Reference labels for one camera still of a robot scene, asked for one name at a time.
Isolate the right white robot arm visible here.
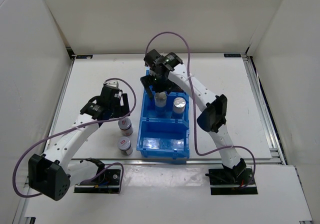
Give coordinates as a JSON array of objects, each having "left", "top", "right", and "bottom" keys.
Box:
[{"left": 140, "top": 49, "right": 247, "bottom": 184}]

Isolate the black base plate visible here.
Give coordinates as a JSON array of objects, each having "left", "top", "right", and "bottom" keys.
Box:
[
  {"left": 205, "top": 168, "right": 258, "bottom": 196},
  {"left": 73, "top": 163, "right": 124, "bottom": 194}
]

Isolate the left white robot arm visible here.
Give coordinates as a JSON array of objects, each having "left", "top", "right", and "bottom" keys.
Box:
[{"left": 28, "top": 81, "right": 130, "bottom": 201}]

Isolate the near blue storage bin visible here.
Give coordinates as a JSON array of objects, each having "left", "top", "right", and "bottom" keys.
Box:
[{"left": 136, "top": 118, "right": 190, "bottom": 160}]

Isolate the purple cable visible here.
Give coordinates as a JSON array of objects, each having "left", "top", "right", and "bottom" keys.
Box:
[
  {"left": 144, "top": 31, "right": 256, "bottom": 190},
  {"left": 12, "top": 78, "right": 138, "bottom": 198}
]

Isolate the middle blue storage bin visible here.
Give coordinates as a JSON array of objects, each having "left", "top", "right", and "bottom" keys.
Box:
[{"left": 140, "top": 91, "right": 189, "bottom": 123}]

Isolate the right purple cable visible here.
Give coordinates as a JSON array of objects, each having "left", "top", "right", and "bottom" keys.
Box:
[{"left": 144, "top": 31, "right": 256, "bottom": 190}]

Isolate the blue storage bin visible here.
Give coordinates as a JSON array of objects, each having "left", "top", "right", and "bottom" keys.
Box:
[
  {"left": 146, "top": 69, "right": 184, "bottom": 95},
  {"left": 136, "top": 118, "right": 190, "bottom": 160},
  {"left": 140, "top": 91, "right": 189, "bottom": 123}
]

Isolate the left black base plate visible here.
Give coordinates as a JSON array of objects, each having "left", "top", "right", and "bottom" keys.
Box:
[{"left": 73, "top": 163, "right": 124, "bottom": 194}]

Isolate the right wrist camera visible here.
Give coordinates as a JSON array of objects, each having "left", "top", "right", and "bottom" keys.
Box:
[{"left": 143, "top": 49, "right": 162, "bottom": 69}]

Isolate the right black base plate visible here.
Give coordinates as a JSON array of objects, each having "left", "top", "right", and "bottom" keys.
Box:
[{"left": 205, "top": 168, "right": 258, "bottom": 196}]

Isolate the left blue corner label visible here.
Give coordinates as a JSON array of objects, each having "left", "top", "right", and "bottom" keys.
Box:
[{"left": 75, "top": 55, "right": 93, "bottom": 59}]

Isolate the far blue storage bin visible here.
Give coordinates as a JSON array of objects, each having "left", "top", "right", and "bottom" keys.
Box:
[{"left": 146, "top": 69, "right": 184, "bottom": 95}]

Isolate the blue corner label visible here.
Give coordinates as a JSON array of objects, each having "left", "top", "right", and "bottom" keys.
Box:
[
  {"left": 75, "top": 55, "right": 93, "bottom": 59},
  {"left": 223, "top": 53, "right": 242, "bottom": 58}
]

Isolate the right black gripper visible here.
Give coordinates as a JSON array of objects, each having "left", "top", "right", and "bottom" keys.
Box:
[{"left": 141, "top": 71, "right": 177, "bottom": 101}]

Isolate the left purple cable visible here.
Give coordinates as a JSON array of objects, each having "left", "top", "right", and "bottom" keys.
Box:
[{"left": 12, "top": 78, "right": 138, "bottom": 198}]

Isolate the left near silver-lid jar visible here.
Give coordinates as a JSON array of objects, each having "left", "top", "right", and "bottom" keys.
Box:
[{"left": 117, "top": 136, "right": 133, "bottom": 156}]

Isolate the right blue corner label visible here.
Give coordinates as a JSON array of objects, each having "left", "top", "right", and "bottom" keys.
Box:
[{"left": 223, "top": 53, "right": 242, "bottom": 58}]

